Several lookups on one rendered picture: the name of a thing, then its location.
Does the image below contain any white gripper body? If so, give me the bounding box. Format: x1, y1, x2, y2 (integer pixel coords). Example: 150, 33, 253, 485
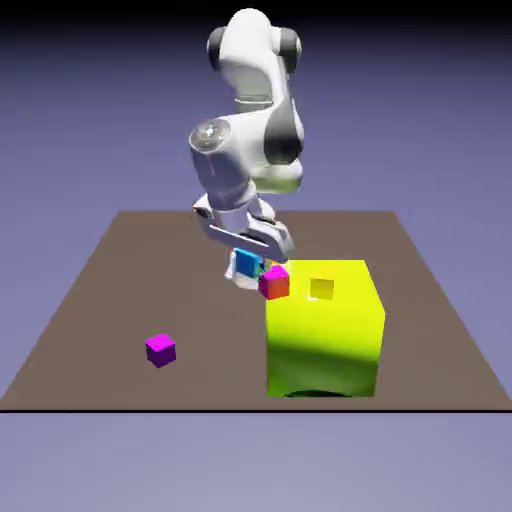
198, 218, 296, 264

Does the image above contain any small yellow cube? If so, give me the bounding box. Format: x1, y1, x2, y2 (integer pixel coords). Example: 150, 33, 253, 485
309, 277, 336, 302

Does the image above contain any small purple cube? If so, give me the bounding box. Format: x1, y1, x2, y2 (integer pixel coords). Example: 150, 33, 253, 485
144, 332, 178, 369

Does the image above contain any large yellow box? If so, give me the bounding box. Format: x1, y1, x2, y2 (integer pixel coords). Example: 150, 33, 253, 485
265, 258, 387, 399

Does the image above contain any small red cube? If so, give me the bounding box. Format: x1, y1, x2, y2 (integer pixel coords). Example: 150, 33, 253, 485
258, 265, 291, 301

